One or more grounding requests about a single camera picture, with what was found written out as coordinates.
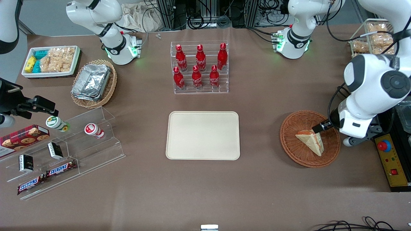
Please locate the white cloth bag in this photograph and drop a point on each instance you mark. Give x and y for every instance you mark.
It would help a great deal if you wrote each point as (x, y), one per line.
(138, 17)

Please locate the light wicker basket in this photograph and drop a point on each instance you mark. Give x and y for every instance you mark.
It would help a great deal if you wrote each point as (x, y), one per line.
(109, 89)

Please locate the clear bag of rice crackers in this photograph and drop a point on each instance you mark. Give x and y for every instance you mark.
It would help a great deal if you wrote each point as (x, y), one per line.
(57, 59)

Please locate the brown wicker basket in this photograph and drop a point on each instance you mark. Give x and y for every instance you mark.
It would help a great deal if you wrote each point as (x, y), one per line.
(298, 154)

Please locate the teal snack box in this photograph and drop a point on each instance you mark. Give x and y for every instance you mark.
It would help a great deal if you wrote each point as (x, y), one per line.
(40, 54)
(37, 66)

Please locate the red cola bottle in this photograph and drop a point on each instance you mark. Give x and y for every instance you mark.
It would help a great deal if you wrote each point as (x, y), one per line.
(197, 79)
(214, 78)
(181, 59)
(222, 57)
(179, 80)
(201, 59)

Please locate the yellow emergency stop box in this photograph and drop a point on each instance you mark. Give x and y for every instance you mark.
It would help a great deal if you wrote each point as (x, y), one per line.
(393, 166)

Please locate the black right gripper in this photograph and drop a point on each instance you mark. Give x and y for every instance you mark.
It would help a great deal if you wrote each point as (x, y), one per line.
(7, 99)

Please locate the yellow snack box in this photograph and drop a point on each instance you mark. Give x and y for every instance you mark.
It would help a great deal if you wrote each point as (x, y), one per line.
(30, 64)

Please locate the Snickers chocolate bar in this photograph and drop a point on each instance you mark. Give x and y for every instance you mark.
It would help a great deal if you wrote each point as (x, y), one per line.
(29, 185)
(61, 168)

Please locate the red lid yogurt cup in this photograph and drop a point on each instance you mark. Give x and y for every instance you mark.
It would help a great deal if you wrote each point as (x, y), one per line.
(93, 130)

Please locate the red tartan cookie box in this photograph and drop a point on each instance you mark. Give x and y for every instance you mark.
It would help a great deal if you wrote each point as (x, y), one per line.
(22, 139)

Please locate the white rectangular snack tray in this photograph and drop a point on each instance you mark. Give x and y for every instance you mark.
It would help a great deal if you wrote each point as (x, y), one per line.
(51, 74)

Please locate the clear plastic container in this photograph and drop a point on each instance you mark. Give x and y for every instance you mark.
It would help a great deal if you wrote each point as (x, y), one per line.
(404, 117)

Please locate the small black white box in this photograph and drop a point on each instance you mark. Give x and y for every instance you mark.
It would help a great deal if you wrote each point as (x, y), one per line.
(55, 150)
(25, 163)

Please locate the beige plastic tray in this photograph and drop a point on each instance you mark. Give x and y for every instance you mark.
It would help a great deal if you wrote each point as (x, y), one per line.
(203, 135)

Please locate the green lid yogurt cup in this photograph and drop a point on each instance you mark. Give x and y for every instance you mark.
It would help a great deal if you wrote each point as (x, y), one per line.
(55, 123)

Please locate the stacked aluminium foil trays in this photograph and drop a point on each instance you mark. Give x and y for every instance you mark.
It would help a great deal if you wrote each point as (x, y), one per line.
(91, 81)

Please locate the clear acrylic stepped shelf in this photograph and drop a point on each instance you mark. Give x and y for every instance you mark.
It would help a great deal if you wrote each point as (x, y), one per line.
(96, 154)

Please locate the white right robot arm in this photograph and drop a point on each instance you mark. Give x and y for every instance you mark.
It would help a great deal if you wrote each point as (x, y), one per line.
(109, 19)

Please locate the triangular sandwich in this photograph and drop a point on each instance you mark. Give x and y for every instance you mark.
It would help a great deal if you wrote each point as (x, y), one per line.
(313, 142)

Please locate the wrapped bread pack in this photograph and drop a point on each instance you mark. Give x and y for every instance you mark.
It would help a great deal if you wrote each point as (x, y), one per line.
(382, 40)
(379, 29)
(360, 47)

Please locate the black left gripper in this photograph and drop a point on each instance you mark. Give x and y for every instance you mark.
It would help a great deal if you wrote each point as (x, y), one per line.
(334, 119)

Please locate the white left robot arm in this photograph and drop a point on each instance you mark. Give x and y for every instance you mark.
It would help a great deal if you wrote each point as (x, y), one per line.
(369, 83)

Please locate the clear acrylic bottle rack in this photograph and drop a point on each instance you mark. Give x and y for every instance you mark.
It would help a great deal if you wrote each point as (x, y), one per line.
(205, 91)

